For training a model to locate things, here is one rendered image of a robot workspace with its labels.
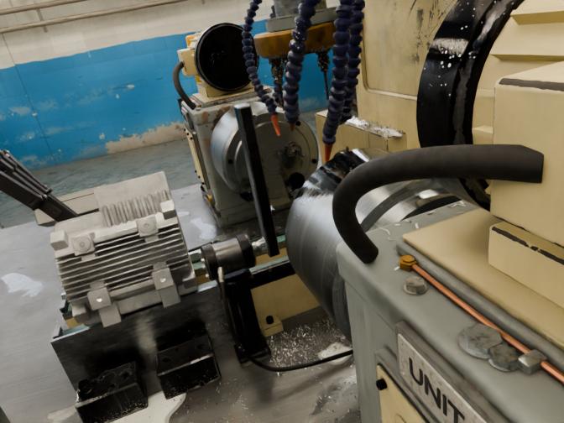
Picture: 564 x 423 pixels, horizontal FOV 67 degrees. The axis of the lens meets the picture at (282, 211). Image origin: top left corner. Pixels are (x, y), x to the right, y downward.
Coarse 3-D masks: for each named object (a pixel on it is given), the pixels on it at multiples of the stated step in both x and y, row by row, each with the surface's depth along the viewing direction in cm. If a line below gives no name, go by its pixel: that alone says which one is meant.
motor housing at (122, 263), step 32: (64, 224) 71; (96, 224) 72; (128, 224) 72; (160, 224) 72; (64, 256) 68; (128, 256) 70; (160, 256) 69; (64, 288) 67; (96, 288) 67; (128, 288) 69; (192, 288) 76; (96, 320) 72
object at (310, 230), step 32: (352, 160) 58; (320, 192) 57; (384, 192) 48; (416, 192) 48; (448, 192) 47; (288, 224) 62; (320, 224) 54; (384, 224) 46; (288, 256) 64; (320, 256) 52; (320, 288) 53
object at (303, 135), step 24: (264, 120) 100; (216, 144) 108; (240, 144) 100; (264, 144) 102; (288, 144) 103; (312, 144) 107; (216, 168) 115; (240, 168) 102; (264, 168) 104; (288, 168) 106; (312, 168) 109; (240, 192) 105; (288, 192) 109
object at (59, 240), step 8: (168, 208) 72; (168, 216) 72; (176, 216) 73; (56, 232) 69; (64, 232) 69; (56, 240) 68; (64, 240) 68; (56, 248) 68; (184, 272) 73; (192, 272) 73; (184, 280) 72; (192, 280) 72; (80, 304) 69; (72, 312) 68; (80, 312) 68; (88, 312) 69; (80, 320) 69; (88, 320) 70
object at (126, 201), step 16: (144, 176) 73; (160, 176) 74; (96, 192) 71; (112, 192) 72; (128, 192) 73; (144, 192) 73; (160, 192) 74; (112, 208) 72; (128, 208) 72; (144, 208) 73; (160, 208) 73; (112, 224) 72
